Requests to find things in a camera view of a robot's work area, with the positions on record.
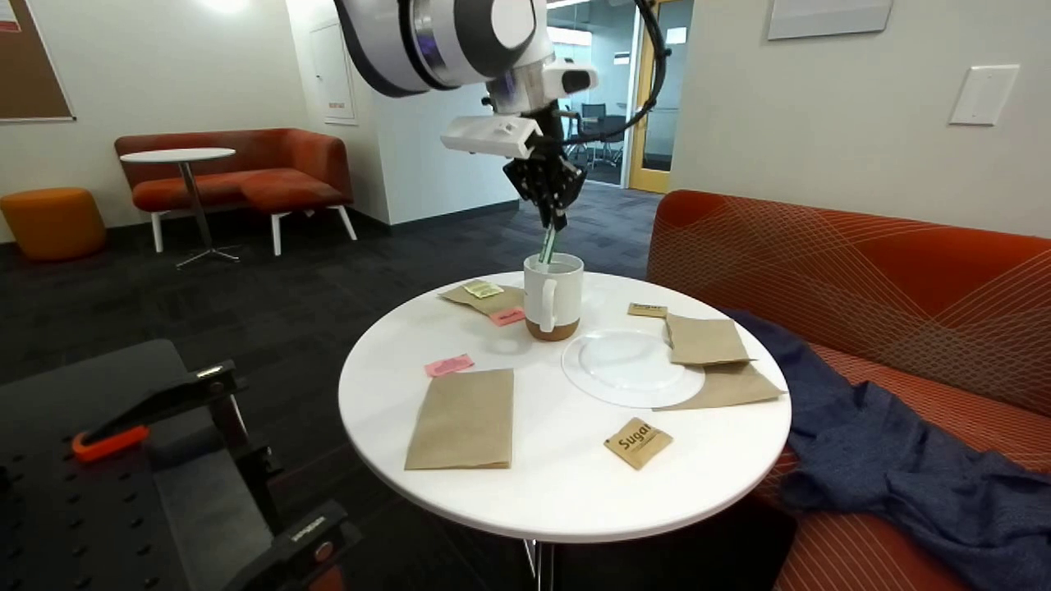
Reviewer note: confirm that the grey wall sign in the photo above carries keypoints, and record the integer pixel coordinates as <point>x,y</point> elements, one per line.
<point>830,17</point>

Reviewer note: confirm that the cork board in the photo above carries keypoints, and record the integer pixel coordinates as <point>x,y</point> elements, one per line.
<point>28,60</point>

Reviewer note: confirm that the wrist mounted camera box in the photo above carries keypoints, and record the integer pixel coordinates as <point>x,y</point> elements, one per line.
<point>488,137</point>

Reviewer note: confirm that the black office chair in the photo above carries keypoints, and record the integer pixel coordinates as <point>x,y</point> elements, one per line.
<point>594,133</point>

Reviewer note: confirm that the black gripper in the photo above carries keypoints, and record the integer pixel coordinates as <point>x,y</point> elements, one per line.
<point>544,168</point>

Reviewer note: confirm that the small orange sofa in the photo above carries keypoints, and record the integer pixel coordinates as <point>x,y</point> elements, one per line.
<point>283,182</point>

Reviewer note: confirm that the orange patterned sofa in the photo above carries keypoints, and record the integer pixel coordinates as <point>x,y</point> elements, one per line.
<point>875,296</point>

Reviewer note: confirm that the white and brown mug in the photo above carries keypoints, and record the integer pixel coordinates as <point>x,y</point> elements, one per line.
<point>549,296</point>

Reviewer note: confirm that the clear plastic lid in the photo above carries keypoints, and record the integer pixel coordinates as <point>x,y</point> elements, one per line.
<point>627,368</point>

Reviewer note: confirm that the pink sweetener packet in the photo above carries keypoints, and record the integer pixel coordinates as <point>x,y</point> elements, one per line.
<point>509,317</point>
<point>447,365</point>

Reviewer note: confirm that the white light switch plate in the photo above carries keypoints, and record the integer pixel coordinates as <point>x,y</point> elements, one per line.
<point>983,96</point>

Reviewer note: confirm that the white wall poster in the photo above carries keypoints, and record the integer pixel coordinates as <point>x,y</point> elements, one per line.
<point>328,88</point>

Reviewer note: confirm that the brown sugar packet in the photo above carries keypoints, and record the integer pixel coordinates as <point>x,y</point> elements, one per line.
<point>639,446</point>
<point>647,309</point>

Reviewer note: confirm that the orange ottoman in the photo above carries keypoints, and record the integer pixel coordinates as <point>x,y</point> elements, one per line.
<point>49,221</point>

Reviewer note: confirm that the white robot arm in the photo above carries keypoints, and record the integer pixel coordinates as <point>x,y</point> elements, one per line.
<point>438,43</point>

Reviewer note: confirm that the blue cloth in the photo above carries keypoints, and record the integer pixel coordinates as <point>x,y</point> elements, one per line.
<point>909,460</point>

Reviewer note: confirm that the wooden door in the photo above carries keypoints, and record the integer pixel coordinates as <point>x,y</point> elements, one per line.
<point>646,143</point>

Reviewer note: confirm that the small round white table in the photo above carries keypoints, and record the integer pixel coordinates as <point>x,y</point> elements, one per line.
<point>180,155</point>

